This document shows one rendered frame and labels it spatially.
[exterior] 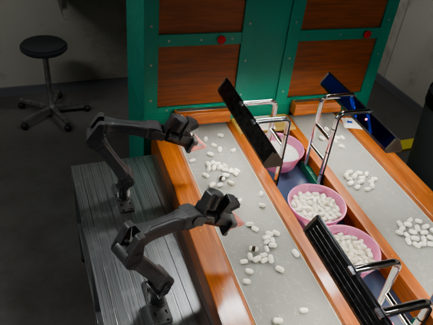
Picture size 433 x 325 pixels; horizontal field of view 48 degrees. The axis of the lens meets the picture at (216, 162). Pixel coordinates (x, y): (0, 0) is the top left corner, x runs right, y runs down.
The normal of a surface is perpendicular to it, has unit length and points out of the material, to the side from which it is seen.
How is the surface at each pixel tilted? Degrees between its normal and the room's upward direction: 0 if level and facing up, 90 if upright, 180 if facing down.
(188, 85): 90
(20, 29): 90
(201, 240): 0
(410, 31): 90
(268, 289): 0
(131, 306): 0
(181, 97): 90
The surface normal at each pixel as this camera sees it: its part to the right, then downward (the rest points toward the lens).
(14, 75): 0.35, 0.59
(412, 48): -0.93, 0.15
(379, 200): 0.09, -0.80
